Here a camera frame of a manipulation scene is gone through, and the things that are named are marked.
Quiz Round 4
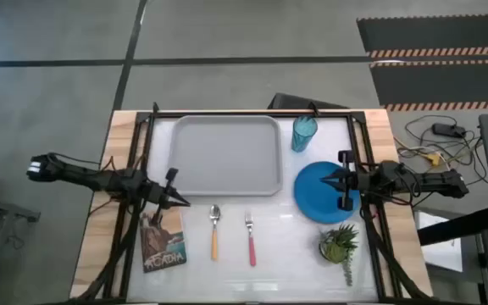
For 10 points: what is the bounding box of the black floor mat striped edge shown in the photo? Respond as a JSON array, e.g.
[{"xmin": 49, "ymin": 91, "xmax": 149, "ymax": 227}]
[
  {"xmin": 369, "ymin": 58, "xmax": 488, "ymax": 112},
  {"xmin": 356, "ymin": 14, "xmax": 488, "ymax": 59}
]

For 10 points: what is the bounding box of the white panel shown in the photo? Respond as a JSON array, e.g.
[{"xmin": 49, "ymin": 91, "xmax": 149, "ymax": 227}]
[{"xmin": 415, "ymin": 210, "xmax": 464, "ymax": 273}]

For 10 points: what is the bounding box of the grey plastic tray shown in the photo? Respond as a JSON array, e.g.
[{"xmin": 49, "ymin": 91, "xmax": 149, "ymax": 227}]
[{"xmin": 166, "ymin": 114, "xmax": 284, "ymax": 197}]

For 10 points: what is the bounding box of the black beam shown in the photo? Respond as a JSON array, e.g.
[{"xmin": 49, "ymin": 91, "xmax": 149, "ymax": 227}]
[{"xmin": 417, "ymin": 206, "xmax": 488, "ymax": 247}]

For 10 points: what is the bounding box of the grey stand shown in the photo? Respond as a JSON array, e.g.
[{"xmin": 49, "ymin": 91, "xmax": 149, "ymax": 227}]
[{"xmin": 0, "ymin": 190, "xmax": 42, "ymax": 225}]

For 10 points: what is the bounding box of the teal transparent plastic cup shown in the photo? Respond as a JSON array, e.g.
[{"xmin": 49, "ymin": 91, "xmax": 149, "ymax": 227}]
[{"xmin": 291, "ymin": 114, "xmax": 319, "ymax": 153}]

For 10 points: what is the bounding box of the potted green succulent plant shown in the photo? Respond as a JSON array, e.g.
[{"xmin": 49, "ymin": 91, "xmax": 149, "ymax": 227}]
[{"xmin": 319, "ymin": 223, "xmax": 360, "ymax": 287}]

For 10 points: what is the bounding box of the white glossy table mat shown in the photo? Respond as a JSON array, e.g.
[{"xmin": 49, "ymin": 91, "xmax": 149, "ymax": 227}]
[{"xmin": 125, "ymin": 117, "xmax": 380, "ymax": 302}]

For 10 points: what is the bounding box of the black chair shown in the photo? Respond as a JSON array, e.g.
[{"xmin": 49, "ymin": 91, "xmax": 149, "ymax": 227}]
[{"xmin": 267, "ymin": 91, "xmax": 351, "ymax": 111}]

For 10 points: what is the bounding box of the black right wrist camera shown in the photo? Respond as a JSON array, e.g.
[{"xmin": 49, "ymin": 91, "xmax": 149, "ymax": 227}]
[{"xmin": 379, "ymin": 160, "xmax": 408, "ymax": 182}]

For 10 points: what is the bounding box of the black power adapter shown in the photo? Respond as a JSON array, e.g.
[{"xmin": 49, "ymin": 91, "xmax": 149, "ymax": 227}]
[{"xmin": 432, "ymin": 122, "xmax": 468, "ymax": 139}]

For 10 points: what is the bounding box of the black cable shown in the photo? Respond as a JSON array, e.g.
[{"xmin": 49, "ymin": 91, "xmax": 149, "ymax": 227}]
[{"xmin": 394, "ymin": 114, "xmax": 488, "ymax": 187}]

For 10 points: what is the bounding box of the Acadia picture book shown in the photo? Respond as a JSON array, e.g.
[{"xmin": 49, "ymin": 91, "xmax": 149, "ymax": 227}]
[{"xmin": 138, "ymin": 208, "xmax": 188, "ymax": 274}]

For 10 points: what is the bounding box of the spoon with orange handle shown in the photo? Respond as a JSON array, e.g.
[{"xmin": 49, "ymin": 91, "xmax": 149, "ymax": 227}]
[{"xmin": 208, "ymin": 204, "xmax": 222, "ymax": 262}]

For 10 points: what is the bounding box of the blue plastic plate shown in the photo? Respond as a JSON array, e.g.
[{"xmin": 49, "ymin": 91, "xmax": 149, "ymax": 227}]
[{"xmin": 293, "ymin": 160, "xmax": 362, "ymax": 225}]

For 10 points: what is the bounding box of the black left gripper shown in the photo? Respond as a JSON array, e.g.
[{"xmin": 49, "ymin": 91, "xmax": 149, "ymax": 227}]
[{"xmin": 143, "ymin": 167, "xmax": 191, "ymax": 225}]

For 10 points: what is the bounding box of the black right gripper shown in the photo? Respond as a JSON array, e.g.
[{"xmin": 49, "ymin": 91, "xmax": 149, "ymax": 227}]
[{"xmin": 319, "ymin": 149, "xmax": 373, "ymax": 212}]

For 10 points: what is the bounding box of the fork with pink handle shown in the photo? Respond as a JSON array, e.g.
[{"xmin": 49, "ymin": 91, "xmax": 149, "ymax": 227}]
[{"xmin": 244, "ymin": 211, "xmax": 258, "ymax": 268}]

